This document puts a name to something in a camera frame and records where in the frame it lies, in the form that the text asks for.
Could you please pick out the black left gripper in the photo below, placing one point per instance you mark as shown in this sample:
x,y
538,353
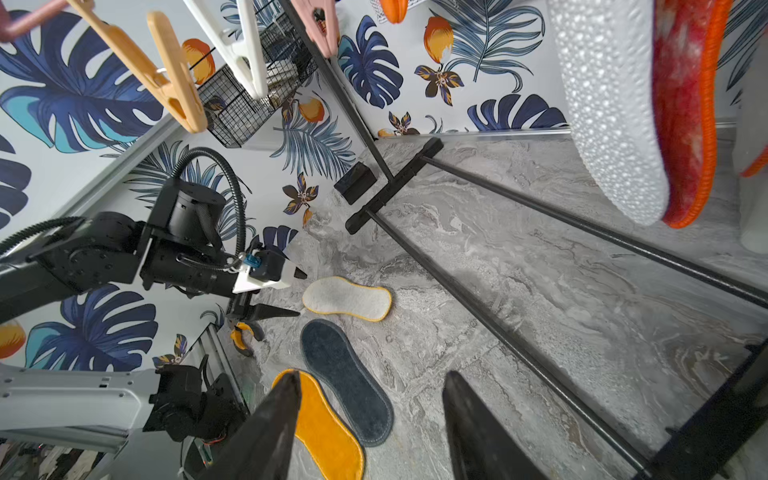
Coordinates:
x,y
242,313

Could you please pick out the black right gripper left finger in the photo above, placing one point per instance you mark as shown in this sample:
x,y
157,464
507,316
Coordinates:
x,y
261,448

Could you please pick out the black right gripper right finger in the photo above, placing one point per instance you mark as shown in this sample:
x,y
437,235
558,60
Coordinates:
x,y
479,446

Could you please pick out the orange shoe insole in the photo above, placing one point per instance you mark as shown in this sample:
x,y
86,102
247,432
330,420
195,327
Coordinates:
x,y
339,296
334,448

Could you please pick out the dark grey shoe insole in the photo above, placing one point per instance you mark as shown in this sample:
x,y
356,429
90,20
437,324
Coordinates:
x,y
329,355

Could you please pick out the pink clip hanger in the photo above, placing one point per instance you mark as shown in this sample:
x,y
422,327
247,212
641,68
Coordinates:
x,y
171,85

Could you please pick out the white shoe insole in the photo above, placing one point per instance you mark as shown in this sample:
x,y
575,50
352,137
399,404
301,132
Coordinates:
x,y
604,50

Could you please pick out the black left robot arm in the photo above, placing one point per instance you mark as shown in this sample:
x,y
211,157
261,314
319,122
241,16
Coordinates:
x,y
85,369

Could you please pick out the red shoe insole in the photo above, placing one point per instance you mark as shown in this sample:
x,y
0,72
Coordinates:
x,y
687,37

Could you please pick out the small black box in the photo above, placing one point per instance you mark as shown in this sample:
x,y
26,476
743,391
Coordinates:
x,y
355,183

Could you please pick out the black garment rack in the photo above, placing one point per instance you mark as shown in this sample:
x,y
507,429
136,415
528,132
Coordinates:
x,y
642,345

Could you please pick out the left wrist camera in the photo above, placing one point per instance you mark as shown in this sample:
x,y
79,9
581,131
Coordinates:
x,y
264,269

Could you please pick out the yellow handled pliers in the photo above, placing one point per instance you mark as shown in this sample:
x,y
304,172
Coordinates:
x,y
237,336

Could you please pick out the black wire basket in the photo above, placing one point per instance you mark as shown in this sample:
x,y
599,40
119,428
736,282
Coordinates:
x,y
233,116

